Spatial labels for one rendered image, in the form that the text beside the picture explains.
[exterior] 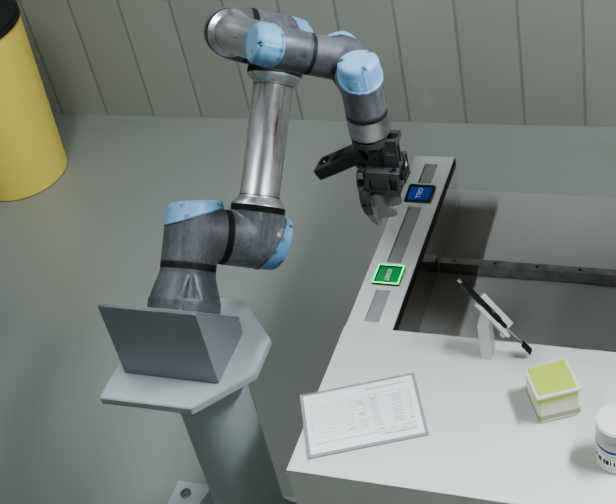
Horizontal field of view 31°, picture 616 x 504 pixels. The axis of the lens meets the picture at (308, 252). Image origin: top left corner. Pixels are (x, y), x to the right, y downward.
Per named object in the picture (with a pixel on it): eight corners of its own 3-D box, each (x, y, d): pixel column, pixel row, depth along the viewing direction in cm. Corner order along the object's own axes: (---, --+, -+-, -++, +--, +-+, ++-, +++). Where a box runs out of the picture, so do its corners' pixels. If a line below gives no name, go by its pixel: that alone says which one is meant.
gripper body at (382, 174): (400, 201, 205) (392, 147, 197) (355, 198, 208) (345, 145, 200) (411, 175, 210) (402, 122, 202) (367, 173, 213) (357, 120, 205)
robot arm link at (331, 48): (308, 20, 202) (324, 47, 194) (364, 32, 207) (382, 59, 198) (294, 59, 206) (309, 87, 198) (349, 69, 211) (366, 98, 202)
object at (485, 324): (516, 348, 202) (511, 294, 194) (512, 364, 200) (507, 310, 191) (482, 344, 204) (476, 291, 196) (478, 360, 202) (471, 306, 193)
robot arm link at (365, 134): (340, 125, 197) (353, 99, 203) (344, 146, 200) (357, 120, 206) (381, 126, 195) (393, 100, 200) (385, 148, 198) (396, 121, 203)
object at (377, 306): (460, 205, 259) (455, 156, 250) (401, 381, 221) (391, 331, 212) (421, 202, 262) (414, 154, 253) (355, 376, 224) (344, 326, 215)
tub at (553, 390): (567, 383, 194) (566, 356, 189) (582, 415, 188) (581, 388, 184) (525, 393, 194) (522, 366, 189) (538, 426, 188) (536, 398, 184)
